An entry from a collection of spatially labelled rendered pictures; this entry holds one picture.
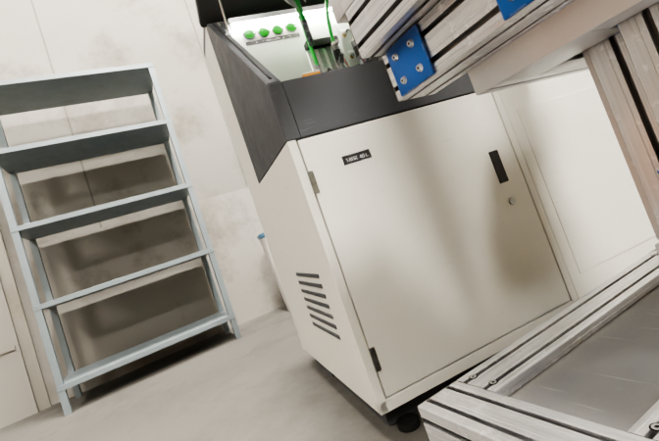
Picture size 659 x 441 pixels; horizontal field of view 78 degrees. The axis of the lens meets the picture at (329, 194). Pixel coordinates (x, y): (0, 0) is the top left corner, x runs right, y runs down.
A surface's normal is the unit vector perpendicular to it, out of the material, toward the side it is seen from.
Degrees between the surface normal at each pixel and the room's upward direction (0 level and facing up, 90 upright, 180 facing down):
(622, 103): 90
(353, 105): 90
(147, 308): 90
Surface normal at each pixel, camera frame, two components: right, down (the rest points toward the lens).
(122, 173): 0.40, -0.20
